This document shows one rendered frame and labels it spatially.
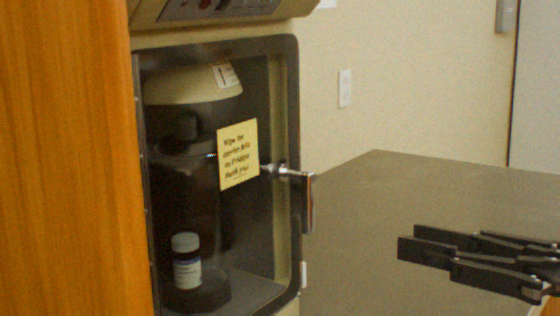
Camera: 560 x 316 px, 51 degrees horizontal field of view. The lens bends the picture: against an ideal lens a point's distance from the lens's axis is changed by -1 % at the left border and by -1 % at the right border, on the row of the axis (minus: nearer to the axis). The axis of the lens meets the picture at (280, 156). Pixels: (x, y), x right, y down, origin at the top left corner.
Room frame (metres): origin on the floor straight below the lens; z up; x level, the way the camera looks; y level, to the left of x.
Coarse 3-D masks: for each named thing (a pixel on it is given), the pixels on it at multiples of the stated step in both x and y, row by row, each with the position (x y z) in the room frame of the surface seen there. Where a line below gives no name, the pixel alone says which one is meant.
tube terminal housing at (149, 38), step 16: (144, 32) 0.63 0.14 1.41; (160, 32) 0.65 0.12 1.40; (176, 32) 0.67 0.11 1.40; (192, 32) 0.69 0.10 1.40; (208, 32) 0.71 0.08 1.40; (224, 32) 0.73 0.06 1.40; (240, 32) 0.75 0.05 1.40; (256, 32) 0.78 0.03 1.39; (272, 32) 0.81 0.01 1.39; (288, 32) 0.84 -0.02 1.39; (144, 48) 0.63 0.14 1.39
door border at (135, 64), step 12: (132, 60) 0.60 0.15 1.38; (132, 72) 0.60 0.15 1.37; (144, 132) 0.60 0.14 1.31; (144, 144) 0.60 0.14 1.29; (144, 156) 0.60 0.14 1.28; (144, 168) 0.60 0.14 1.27; (144, 180) 0.60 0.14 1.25; (144, 192) 0.60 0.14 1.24; (144, 204) 0.60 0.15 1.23; (156, 276) 0.60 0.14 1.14; (156, 288) 0.60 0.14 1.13; (156, 300) 0.60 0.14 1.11; (156, 312) 0.60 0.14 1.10
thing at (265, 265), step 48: (192, 48) 0.67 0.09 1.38; (240, 48) 0.73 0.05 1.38; (288, 48) 0.82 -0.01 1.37; (144, 96) 0.61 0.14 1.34; (192, 96) 0.66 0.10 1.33; (240, 96) 0.73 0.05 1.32; (288, 96) 0.81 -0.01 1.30; (192, 144) 0.66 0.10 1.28; (288, 144) 0.81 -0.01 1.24; (192, 192) 0.66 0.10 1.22; (240, 192) 0.73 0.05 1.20; (288, 192) 0.81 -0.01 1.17; (192, 240) 0.65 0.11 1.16; (240, 240) 0.72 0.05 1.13; (288, 240) 0.81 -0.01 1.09; (192, 288) 0.65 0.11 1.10; (240, 288) 0.72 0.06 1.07; (288, 288) 0.81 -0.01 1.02
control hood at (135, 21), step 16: (128, 0) 0.57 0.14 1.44; (144, 0) 0.56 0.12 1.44; (160, 0) 0.58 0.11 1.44; (288, 0) 0.76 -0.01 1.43; (304, 0) 0.79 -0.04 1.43; (320, 0) 0.82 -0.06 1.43; (128, 16) 0.57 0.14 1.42; (144, 16) 0.58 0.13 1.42; (256, 16) 0.73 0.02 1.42; (272, 16) 0.76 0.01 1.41; (288, 16) 0.79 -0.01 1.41; (304, 16) 0.83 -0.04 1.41
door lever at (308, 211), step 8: (280, 168) 0.79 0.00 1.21; (288, 168) 0.81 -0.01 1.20; (280, 176) 0.79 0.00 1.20; (288, 176) 0.79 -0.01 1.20; (296, 176) 0.78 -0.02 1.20; (304, 176) 0.77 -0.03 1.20; (312, 176) 0.77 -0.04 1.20; (304, 184) 0.77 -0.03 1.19; (312, 184) 0.77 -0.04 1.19; (304, 192) 0.77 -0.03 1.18; (312, 192) 0.77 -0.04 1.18; (304, 200) 0.77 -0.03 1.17; (312, 200) 0.77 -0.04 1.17; (304, 208) 0.77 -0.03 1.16; (312, 208) 0.77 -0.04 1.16; (304, 216) 0.77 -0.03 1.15; (312, 216) 0.77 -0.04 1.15; (304, 224) 0.77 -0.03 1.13; (312, 224) 0.77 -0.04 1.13; (304, 232) 0.77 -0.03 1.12; (312, 232) 0.77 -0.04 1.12
